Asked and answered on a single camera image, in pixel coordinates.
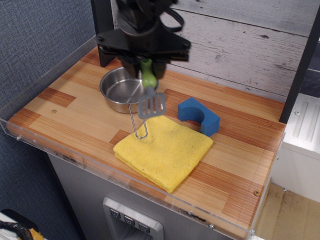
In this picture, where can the blue arch shaped block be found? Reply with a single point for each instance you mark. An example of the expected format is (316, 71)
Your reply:
(192, 110)

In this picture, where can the yellow folded cloth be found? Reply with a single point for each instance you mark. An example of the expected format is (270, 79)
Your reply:
(167, 155)

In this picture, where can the green handled grey toy spatula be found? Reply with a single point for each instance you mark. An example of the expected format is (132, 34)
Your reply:
(151, 103)

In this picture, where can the stainless steel pot wire handle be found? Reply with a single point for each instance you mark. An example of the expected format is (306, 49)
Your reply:
(122, 93)

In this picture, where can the white side unit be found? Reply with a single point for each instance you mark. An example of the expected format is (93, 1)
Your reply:
(297, 164)

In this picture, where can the grey toy cabinet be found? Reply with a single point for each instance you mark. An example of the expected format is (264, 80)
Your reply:
(86, 190)

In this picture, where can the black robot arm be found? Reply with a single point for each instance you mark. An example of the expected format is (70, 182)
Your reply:
(148, 6)

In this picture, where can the dark right vertical post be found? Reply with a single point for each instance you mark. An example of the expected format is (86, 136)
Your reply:
(304, 63)

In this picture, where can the clear acrylic table guard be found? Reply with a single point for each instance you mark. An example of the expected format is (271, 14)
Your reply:
(71, 120)

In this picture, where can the silver dispenser button panel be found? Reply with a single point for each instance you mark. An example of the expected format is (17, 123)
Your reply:
(126, 223)

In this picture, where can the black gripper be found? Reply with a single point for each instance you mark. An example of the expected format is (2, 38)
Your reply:
(141, 35)

